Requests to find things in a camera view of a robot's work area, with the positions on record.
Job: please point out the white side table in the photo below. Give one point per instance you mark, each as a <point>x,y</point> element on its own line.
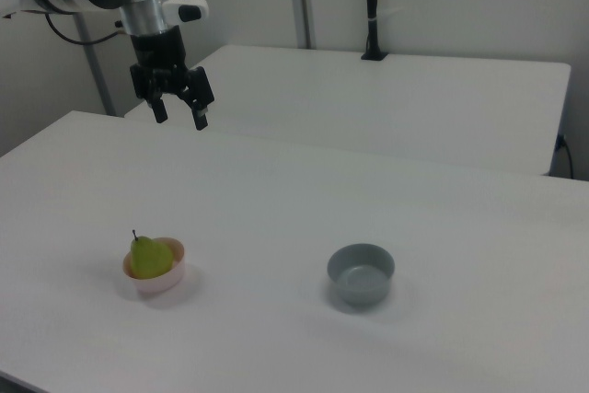
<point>368,103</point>

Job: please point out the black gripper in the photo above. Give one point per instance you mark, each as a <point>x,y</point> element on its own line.
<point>158,50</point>

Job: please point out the pink bowl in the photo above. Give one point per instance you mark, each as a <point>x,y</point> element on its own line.
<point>161,283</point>

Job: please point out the grey bowl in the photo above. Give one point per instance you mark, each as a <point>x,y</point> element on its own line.
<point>361,292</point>

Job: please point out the green pear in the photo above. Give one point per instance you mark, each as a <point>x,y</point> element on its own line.
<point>149,257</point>

